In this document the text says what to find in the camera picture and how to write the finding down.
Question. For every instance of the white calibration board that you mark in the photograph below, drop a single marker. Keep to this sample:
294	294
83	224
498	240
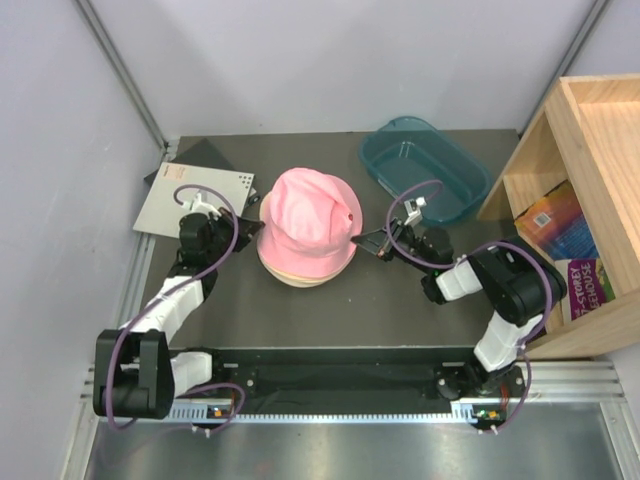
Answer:
176	183

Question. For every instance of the aluminium corner post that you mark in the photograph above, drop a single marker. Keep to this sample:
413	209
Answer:
593	17
106	44

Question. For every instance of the aluminium frame rail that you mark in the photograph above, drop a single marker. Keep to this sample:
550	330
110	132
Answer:
563	382

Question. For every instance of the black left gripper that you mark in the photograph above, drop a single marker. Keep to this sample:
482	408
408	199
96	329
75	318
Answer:
248	228

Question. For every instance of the aluminium corner post right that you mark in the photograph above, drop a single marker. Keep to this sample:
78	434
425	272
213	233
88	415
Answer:
593	17

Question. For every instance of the cream bucket hat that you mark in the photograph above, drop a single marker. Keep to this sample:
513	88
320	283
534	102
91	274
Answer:
300	282

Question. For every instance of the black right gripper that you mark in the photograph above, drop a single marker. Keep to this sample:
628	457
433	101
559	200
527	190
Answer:
377	242

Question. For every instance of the dark grey foam pad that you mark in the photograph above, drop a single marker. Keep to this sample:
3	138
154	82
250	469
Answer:
204	154

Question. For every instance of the wooden shelf box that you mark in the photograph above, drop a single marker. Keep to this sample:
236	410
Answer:
586	132

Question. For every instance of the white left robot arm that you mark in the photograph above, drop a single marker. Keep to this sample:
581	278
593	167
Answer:
135	374

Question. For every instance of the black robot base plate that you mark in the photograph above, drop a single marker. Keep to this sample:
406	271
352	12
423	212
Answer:
355	380

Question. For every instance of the teal plastic bin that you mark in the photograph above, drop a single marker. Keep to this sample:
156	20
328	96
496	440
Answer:
408	150

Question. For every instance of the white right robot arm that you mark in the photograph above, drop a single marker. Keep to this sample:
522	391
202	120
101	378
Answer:
520	284

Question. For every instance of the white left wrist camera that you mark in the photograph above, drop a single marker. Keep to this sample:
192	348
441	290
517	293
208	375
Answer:
198	204

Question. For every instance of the purple treehouse book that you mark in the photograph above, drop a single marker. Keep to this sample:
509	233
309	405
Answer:
588	287

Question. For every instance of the aluminium corner post left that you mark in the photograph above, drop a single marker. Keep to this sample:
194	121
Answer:
106	44

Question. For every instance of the pink bucket hat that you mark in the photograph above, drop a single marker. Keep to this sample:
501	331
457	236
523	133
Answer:
310	218

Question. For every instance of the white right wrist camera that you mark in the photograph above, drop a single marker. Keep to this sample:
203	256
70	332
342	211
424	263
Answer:
413	208

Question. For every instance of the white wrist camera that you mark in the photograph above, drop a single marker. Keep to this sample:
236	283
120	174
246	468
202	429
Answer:
413	208
198	204

